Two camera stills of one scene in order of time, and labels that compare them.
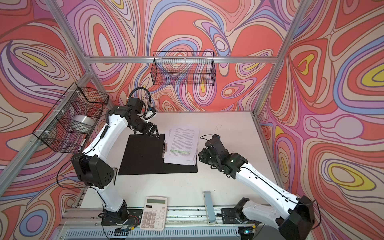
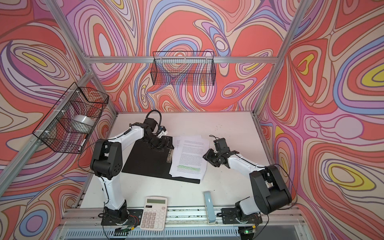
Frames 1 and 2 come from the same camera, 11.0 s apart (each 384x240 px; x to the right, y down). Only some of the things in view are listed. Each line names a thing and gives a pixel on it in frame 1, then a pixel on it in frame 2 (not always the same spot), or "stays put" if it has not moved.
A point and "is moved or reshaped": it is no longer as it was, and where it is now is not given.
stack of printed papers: [182, 144] is moved or reshaped
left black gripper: [151, 133] to [165, 145]
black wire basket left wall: [66, 126] stays put
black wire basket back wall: [183, 68] stays put
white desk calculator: [154, 213] stays put
